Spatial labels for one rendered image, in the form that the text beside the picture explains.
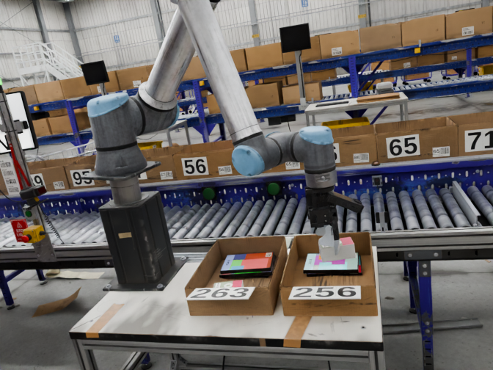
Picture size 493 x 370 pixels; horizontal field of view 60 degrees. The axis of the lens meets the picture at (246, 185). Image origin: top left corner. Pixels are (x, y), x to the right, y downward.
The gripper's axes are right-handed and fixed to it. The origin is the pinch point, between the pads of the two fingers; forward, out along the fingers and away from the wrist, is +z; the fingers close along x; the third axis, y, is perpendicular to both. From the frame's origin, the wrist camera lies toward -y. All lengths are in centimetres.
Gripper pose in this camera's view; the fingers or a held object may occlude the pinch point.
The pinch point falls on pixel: (336, 246)
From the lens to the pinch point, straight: 133.3
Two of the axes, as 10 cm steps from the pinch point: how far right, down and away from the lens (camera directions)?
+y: -9.9, 1.5, 0.7
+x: -0.2, 2.8, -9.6
